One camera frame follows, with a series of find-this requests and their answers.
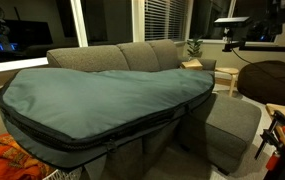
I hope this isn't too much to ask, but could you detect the green zip bag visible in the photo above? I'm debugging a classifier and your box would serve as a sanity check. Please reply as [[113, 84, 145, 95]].
[[0, 68, 214, 170]]

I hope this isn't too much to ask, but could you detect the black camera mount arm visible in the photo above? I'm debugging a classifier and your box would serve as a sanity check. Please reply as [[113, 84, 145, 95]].
[[222, 42, 285, 52]]

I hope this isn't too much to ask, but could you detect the tan cardboard box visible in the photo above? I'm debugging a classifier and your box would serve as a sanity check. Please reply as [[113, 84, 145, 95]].
[[181, 59, 203, 70]]

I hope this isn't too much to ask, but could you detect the orange patterned cloth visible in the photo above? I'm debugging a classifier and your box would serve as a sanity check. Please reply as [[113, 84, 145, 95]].
[[0, 133, 54, 180]]

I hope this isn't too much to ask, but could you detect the round wooden stool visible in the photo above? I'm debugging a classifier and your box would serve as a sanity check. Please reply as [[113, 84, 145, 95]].
[[214, 66, 240, 98]]

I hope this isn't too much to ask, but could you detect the small green potted plant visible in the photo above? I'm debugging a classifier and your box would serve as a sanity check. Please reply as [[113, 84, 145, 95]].
[[187, 38, 202, 59]]

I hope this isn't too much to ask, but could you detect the black stereo camera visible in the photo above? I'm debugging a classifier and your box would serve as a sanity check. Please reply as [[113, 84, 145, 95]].
[[214, 17, 251, 28]]

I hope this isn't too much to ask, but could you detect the dark brown bean bag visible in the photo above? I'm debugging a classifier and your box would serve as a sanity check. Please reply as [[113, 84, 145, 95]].
[[237, 60, 285, 105]]

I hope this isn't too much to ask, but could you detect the grey fabric sofa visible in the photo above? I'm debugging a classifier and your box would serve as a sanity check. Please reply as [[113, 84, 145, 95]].
[[46, 40, 261, 180]]

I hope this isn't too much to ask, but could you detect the white wire basket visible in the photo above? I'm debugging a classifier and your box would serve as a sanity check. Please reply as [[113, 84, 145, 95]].
[[42, 168, 82, 180]]

